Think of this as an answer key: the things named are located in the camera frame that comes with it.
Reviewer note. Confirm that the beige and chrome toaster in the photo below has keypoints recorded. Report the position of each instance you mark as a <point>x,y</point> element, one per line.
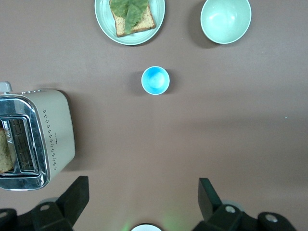
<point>57,125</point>

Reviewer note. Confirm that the brown bread slice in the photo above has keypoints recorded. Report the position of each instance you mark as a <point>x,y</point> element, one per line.
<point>4,151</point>

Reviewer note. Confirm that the pale green bowl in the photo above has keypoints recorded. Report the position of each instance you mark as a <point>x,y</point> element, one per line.
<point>226,21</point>

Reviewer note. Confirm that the blue plastic cup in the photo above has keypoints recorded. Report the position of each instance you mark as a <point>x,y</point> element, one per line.
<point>155,80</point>

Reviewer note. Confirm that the pale green plate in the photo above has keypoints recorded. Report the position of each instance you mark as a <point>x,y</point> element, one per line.
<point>103,21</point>

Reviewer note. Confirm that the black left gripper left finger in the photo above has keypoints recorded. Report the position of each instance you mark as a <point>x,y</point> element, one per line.
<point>72,202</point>

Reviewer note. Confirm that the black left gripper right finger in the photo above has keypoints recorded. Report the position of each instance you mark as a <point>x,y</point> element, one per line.
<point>210,204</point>

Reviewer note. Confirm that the green lettuce leaf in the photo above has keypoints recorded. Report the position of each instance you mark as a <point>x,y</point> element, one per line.
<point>131,14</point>

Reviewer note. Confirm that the toast slice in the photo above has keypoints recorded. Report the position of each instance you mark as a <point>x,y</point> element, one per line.
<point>144,22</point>

